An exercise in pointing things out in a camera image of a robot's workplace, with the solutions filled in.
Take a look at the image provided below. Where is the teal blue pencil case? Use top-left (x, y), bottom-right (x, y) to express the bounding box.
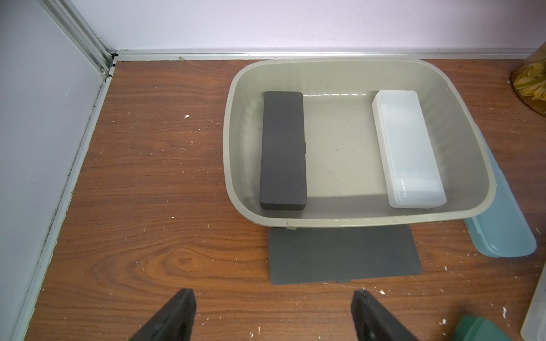
top-left (464, 148), bottom-right (537, 258)

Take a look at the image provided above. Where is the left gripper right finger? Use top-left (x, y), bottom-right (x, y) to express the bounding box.
top-left (351, 290), bottom-right (418, 341)

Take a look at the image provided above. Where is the flower plant in glass vase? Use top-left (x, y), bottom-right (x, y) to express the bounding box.
top-left (510, 43), bottom-right (545, 117)

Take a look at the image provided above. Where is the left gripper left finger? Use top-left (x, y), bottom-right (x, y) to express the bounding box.
top-left (129, 288), bottom-right (197, 341)

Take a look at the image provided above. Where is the dark green pencil case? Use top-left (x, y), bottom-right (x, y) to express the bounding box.
top-left (451, 315), bottom-right (512, 341)

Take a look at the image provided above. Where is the translucent white pencil case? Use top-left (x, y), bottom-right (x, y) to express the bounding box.
top-left (372, 90), bottom-right (447, 209)
top-left (520, 267), bottom-right (546, 341)

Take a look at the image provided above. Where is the grey-green plastic storage box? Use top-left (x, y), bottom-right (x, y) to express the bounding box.
top-left (223, 58), bottom-right (496, 229)

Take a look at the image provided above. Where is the dark grey pencil case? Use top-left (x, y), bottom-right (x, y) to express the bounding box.
top-left (268, 225), bottom-right (422, 285)
top-left (259, 91), bottom-right (307, 210)

